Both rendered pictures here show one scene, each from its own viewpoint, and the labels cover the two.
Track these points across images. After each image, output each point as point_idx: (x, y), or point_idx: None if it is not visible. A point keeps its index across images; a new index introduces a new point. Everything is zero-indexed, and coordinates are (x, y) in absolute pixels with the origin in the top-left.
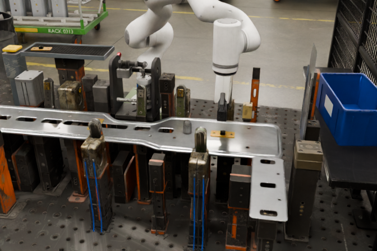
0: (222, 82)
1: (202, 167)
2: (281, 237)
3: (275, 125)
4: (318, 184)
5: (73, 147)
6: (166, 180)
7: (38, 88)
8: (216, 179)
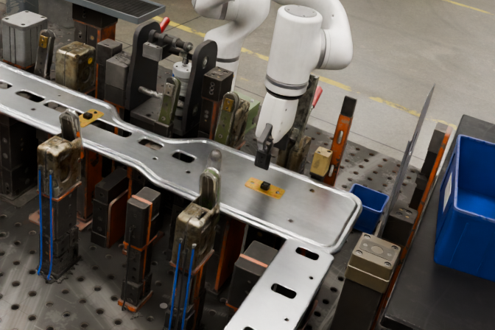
0: (271, 107)
1: (194, 231)
2: None
3: (356, 199)
4: None
5: None
6: (155, 233)
7: (33, 42)
8: None
